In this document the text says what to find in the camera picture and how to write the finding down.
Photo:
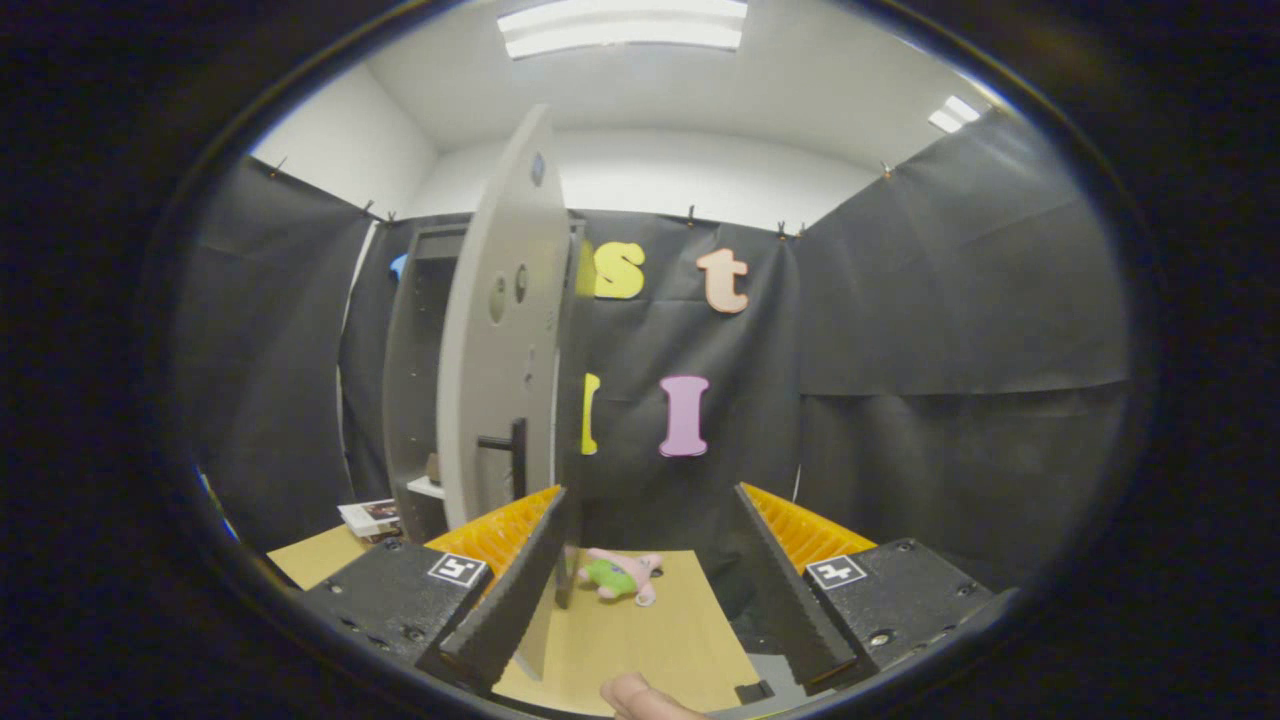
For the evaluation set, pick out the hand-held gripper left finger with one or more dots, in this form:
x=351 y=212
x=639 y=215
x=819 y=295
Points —
x=510 y=610

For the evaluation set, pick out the light grey shoe cabinet door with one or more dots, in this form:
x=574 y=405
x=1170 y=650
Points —
x=490 y=400

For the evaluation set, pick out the pink and green plush toy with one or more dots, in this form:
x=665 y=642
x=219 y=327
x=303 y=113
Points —
x=610 y=577

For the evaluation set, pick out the small ceiling light panel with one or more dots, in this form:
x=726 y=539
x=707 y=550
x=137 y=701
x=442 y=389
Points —
x=954 y=113

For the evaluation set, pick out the white and blue clutter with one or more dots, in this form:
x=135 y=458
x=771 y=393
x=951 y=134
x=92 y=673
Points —
x=218 y=510

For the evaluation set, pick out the large ceiling light panel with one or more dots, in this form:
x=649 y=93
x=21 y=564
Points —
x=620 y=25

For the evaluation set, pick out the white book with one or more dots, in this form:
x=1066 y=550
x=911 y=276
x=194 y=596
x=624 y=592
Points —
x=370 y=515

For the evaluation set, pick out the black backdrop cloth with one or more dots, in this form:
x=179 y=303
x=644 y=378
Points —
x=950 y=300

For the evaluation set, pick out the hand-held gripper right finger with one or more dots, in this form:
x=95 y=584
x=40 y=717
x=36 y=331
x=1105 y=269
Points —
x=785 y=600

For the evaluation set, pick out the grey shoe cabinet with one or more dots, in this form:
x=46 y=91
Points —
x=410 y=400

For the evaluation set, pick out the brown fuzzy shoe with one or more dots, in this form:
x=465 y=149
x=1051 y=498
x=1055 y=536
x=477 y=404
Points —
x=434 y=470

